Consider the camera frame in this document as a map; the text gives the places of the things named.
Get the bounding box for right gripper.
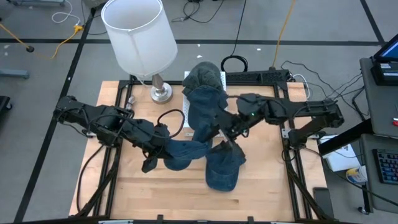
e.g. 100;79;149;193
214;111;249;151

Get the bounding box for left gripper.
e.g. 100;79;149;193
136;121;171;159

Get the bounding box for blue denim baseball cap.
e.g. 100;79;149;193
164;139;214;171
205;140;247;192
185;86;230;144

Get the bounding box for faded grey-green cotton cap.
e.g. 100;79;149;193
182;61;225;97

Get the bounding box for white perforated metal rack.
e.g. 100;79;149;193
183;70;229;138

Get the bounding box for black perforated electronics box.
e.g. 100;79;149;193
225;69;290;85

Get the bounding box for table lamp white shade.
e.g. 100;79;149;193
101;0;179;105

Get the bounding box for white cardboard box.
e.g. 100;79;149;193
318;134;362;173

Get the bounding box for black smartphone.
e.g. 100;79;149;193
312;186;335;219

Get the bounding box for black desk crossbar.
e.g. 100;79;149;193
317;119;374;156

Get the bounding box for round wipes canister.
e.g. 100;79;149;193
345;165;369;185

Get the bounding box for grey desk top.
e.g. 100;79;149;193
359;57;398;140
359;133;398;215

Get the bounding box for grey metal floor bar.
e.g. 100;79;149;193
0;68;30;80
7;0;67;7

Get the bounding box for black computer keyboard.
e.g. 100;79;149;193
372;148;398;185

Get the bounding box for black laptop computer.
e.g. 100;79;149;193
371;39;398;87

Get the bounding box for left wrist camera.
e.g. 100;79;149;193
141;156;159;174

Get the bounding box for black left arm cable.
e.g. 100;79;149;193
156;108;187;139

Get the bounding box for white lamp cord bundle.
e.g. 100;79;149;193
125;95;137;110

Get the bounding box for black aluminium table frame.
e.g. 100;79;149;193
68;78;336;224

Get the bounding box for black arm base cable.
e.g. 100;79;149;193
76;143;105;213

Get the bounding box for black coiled floor cable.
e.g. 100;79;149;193
220;0;249;73

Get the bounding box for yellow hanging cable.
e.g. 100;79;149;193
271;0;297;70

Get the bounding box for yellow extension cord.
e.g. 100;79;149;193
0;22;84;60

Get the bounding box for white floor cable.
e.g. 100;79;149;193
51;0;82;27

